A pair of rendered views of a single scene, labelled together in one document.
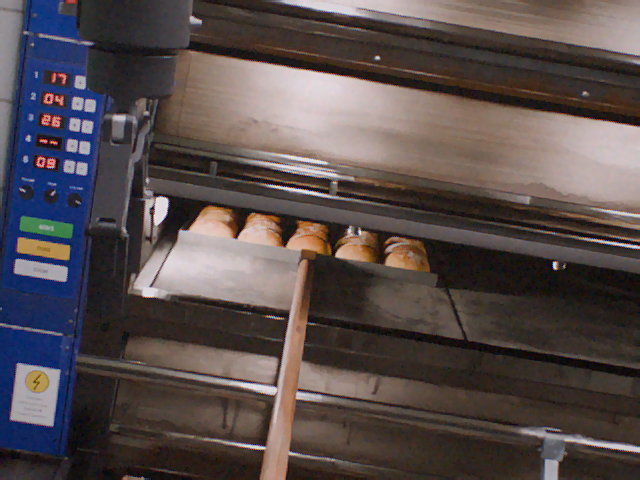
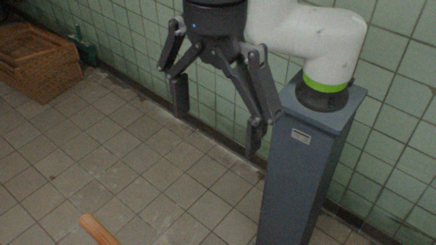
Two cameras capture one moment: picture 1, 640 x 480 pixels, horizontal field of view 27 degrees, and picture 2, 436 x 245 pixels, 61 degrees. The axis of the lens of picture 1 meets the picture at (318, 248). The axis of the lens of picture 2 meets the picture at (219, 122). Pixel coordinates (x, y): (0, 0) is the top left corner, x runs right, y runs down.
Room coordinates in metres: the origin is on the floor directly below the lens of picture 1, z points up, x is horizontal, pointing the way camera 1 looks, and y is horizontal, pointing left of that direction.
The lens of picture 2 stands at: (1.36, -0.11, 1.88)
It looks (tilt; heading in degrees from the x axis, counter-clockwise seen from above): 45 degrees down; 132
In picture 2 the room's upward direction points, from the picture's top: straight up
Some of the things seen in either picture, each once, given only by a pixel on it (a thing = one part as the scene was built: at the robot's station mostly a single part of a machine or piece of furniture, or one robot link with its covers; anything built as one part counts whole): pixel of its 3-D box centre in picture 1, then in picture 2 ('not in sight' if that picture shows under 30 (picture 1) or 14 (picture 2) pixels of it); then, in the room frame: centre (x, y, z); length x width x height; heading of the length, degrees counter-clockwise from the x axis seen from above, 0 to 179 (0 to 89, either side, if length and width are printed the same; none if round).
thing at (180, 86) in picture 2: (106, 274); (180, 96); (1.04, 0.17, 1.51); 0.03 x 0.01 x 0.07; 94
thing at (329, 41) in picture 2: not in sight; (328, 47); (1.04, 0.67, 1.36); 0.16 x 0.13 x 0.19; 20
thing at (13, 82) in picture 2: not in sight; (33, 68); (-1.29, 0.66, 0.14); 0.56 x 0.49 x 0.28; 8
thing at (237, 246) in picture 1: (310, 240); not in sight; (2.85, 0.02, 1.20); 0.55 x 0.36 x 0.03; 91
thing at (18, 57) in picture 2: not in sight; (26, 48); (-1.28, 0.67, 0.32); 0.56 x 0.49 x 0.28; 10
